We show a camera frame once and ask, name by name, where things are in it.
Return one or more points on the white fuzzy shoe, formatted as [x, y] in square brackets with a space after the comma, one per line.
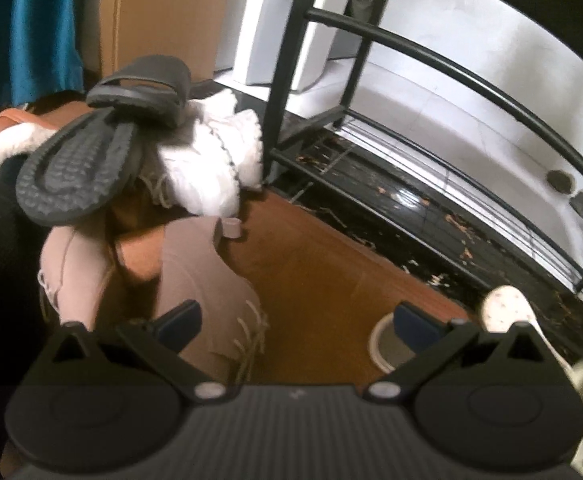
[211, 160]

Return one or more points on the brown cardboard box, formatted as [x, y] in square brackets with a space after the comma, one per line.
[166, 10]

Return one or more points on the beige clog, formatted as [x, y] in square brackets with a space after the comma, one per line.
[381, 342]

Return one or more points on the black metal shoe rack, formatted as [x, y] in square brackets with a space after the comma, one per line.
[421, 210]

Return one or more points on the pink lace-up heeled boot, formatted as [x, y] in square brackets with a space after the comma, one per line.
[71, 270]
[201, 275]

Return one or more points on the white spotted slide sandal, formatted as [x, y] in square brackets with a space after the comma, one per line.
[504, 305]

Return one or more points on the white box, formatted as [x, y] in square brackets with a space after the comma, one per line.
[316, 40]
[266, 20]

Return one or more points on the blue cloth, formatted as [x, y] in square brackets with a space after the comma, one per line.
[21, 25]

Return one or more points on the black sandal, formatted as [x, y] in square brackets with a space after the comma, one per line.
[76, 170]
[146, 85]

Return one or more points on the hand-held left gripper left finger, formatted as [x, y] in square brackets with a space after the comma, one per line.
[180, 317]

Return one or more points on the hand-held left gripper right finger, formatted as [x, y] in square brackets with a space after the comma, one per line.
[416, 322]

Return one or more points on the tan fur-lined boot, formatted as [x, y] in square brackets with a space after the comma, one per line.
[16, 140]

